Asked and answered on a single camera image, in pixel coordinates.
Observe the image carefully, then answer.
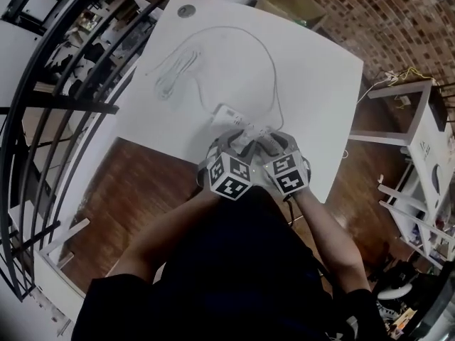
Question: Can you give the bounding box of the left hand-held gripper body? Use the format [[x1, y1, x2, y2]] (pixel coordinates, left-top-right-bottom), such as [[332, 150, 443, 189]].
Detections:
[[197, 145, 257, 202]]

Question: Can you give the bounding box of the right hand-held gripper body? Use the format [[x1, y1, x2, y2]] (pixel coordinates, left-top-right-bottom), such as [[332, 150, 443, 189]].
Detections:
[[262, 146, 313, 199]]

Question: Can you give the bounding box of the white power strip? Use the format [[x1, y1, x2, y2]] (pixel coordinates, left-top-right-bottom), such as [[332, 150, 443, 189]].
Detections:
[[209, 104, 282, 145]]

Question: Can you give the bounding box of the person's left forearm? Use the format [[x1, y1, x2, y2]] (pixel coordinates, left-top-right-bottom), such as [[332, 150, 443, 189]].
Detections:
[[120, 186, 228, 283]]

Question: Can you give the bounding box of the person's right forearm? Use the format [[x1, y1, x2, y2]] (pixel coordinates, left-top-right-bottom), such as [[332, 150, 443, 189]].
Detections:
[[291, 190, 373, 294]]

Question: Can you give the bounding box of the white square table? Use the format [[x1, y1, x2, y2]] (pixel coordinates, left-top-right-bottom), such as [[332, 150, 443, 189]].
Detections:
[[117, 0, 364, 205]]

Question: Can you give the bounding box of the person's dark clothing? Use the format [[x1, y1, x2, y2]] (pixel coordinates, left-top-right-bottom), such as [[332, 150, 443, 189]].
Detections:
[[70, 186, 388, 341]]

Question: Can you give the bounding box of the white slatted chair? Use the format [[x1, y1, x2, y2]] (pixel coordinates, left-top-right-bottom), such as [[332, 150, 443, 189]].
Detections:
[[377, 182, 455, 268]]

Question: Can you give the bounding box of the brown cardboard box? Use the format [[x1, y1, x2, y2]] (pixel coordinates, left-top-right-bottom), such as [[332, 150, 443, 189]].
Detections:
[[255, 0, 328, 31]]

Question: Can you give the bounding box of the white side table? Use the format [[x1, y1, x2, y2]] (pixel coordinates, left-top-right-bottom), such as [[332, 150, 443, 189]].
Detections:
[[350, 78, 455, 205]]

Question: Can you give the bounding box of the black router with antennas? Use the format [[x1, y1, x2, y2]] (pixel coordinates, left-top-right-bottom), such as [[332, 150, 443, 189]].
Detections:
[[428, 83, 449, 133]]

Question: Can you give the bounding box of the black metal railing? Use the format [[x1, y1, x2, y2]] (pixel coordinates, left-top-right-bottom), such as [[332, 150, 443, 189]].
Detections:
[[0, 0, 200, 303]]

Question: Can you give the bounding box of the white low cabinet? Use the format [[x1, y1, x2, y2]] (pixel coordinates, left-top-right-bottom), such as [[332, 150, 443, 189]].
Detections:
[[31, 218, 93, 337]]

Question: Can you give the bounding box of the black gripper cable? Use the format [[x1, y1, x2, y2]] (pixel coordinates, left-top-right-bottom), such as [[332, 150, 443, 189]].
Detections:
[[284, 195, 298, 227]]

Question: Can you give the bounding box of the pale yellow floor cable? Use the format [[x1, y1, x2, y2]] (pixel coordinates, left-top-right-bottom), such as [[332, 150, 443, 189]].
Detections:
[[355, 66, 433, 106]]

